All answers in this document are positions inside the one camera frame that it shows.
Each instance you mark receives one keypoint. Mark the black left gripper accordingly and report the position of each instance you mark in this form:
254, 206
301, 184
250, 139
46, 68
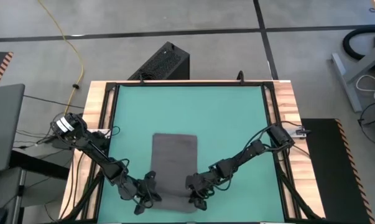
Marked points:
134, 193

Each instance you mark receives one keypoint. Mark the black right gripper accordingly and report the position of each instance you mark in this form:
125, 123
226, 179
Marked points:
206, 183

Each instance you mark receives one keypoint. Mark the black frame clamp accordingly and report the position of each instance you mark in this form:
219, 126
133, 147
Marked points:
240, 77
141, 78

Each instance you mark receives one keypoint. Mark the grey metal table leg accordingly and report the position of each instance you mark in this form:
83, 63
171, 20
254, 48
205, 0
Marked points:
346, 81

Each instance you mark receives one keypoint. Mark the black table frame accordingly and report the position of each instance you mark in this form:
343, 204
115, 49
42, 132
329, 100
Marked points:
190, 84

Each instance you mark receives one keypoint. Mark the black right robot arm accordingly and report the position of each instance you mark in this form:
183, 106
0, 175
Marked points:
249, 151

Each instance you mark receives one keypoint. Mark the silver mounting plate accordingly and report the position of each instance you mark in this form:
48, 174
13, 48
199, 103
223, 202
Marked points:
300, 132

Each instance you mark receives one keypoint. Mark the grey towel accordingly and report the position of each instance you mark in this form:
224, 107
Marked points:
174, 161

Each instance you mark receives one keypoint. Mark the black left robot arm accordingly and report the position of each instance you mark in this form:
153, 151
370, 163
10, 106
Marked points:
97, 152

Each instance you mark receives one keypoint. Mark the black perforated computer tower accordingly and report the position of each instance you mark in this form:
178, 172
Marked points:
162, 62

